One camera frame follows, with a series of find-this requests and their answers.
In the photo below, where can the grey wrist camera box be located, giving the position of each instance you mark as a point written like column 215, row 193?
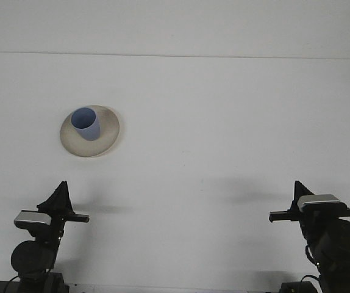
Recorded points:
column 318, row 201
column 32, row 217

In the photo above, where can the pale round plate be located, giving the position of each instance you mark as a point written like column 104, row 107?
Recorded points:
column 102, row 146

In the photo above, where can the pale blue cup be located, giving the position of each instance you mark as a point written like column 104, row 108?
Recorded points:
column 88, row 131

